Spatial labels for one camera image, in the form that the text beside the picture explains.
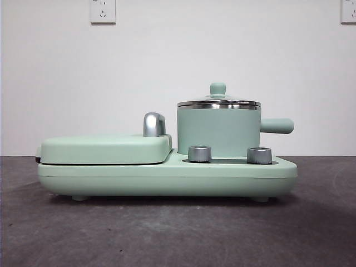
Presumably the glass lid with green knob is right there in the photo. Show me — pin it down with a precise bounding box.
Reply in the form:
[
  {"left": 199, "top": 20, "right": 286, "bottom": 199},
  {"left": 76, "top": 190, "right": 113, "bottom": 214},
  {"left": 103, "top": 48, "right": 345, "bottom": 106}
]
[{"left": 177, "top": 82, "right": 263, "bottom": 108}]

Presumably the mint green steamer pot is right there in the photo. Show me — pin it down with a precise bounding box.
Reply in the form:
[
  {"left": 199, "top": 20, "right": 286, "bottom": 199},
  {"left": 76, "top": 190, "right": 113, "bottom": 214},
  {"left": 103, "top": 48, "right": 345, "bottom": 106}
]
[{"left": 176, "top": 105, "right": 295, "bottom": 156}]

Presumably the silver control knob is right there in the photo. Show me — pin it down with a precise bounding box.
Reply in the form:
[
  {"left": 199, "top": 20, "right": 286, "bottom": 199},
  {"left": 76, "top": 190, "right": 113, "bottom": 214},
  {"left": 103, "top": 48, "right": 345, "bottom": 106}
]
[
  {"left": 246, "top": 146, "right": 273, "bottom": 164},
  {"left": 187, "top": 145, "right": 212, "bottom": 163}
]

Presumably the mint green breakfast machine base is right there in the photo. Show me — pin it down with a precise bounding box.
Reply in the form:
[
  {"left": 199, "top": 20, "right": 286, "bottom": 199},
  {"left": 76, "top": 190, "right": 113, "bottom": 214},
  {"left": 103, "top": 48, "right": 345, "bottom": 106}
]
[{"left": 37, "top": 149, "right": 298, "bottom": 201}]

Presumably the mint green griddle cover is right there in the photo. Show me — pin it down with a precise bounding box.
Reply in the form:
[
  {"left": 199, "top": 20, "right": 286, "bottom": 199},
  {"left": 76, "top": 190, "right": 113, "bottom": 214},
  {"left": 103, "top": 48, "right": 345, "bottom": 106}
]
[{"left": 35, "top": 132, "right": 173, "bottom": 165}]

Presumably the chrome griddle cover handle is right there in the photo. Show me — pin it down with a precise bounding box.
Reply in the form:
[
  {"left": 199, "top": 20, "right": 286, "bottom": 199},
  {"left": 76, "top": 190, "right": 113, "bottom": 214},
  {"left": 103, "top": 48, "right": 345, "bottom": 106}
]
[{"left": 143, "top": 112, "right": 167, "bottom": 137}]

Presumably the white wall socket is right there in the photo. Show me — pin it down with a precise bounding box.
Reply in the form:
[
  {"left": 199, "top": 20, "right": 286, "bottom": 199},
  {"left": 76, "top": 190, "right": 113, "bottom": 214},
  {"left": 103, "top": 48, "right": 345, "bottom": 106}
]
[
  {"left": 340, "top": 0, "right": 356, "bottom": 24},
  {"left": 90, "top": 0, "right": 117, "bottom": 25}
]

